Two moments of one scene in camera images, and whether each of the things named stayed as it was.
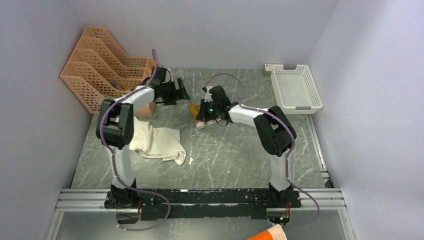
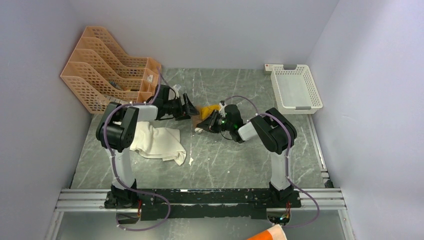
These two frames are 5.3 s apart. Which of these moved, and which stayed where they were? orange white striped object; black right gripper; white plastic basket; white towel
Moved: black right gripper
Stayed: white plastic basket; orange white striped object; white towel
